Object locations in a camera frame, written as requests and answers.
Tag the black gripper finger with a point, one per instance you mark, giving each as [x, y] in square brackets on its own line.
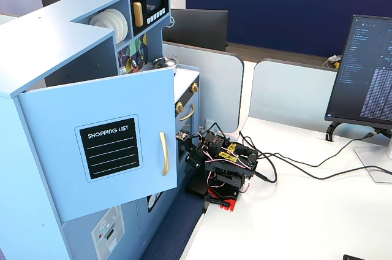
[193, 175]

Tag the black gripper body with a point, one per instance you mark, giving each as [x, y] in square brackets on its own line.
[192, 159]

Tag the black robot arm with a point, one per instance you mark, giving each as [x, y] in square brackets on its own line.
[228, 162]

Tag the blue shopping list cabinet door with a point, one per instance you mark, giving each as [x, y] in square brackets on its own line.
[55, 149]

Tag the black desk clamp block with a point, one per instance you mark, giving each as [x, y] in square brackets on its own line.
[196, 189]

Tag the gold oven knob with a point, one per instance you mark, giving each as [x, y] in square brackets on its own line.
[194, 87]
[179, 107]

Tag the grey desk partition panel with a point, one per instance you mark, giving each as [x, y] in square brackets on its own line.
[214, 88]
[291, 94]

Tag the silver toy pot with lid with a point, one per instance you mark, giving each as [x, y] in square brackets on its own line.
[162, 62]

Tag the colourful patterned backsplash panel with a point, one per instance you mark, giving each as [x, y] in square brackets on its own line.
[130, 54]

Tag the black monitor seen from behind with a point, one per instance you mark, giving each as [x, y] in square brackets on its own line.
[199, 28]

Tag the white toy plate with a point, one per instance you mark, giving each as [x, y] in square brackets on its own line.
[102, 21]
[125, 28]

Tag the stack of white plates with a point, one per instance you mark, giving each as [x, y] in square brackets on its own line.
[120, 25]

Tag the white and yellow desk clutter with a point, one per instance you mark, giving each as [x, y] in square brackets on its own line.
[333, 61]

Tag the small black flat device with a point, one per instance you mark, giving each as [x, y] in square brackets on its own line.
[352, 257]

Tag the white monitor stand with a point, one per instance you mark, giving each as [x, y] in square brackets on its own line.
[375, 165]

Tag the computer monitor showing code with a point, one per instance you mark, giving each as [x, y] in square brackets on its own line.
[364, 73]

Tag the small wrist camera board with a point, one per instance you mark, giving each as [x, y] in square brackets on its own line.
[183, 136]

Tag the red robot base mount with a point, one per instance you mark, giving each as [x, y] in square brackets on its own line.
[228, 203]

